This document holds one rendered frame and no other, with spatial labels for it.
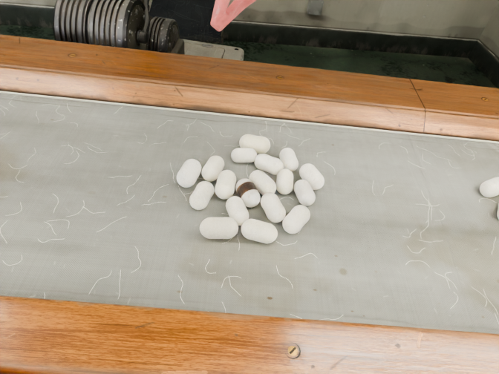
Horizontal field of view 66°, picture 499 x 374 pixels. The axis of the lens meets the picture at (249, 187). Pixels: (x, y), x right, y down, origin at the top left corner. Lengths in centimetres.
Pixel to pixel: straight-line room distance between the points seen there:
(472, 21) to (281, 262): 266
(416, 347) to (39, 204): 37
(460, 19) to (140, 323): 274
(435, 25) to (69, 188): 259
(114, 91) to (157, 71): 7
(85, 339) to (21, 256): 12
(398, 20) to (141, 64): 225
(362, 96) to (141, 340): 44
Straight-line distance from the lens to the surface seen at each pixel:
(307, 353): 31
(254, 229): 37
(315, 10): 249
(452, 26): 288
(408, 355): 34
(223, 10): 36
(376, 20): 266
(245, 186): 40
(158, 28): 101
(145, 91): 56
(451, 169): 55
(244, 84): 56
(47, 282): 38
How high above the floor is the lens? 104
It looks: 45 degrees down
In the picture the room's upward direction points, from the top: 8 degrees clockwise
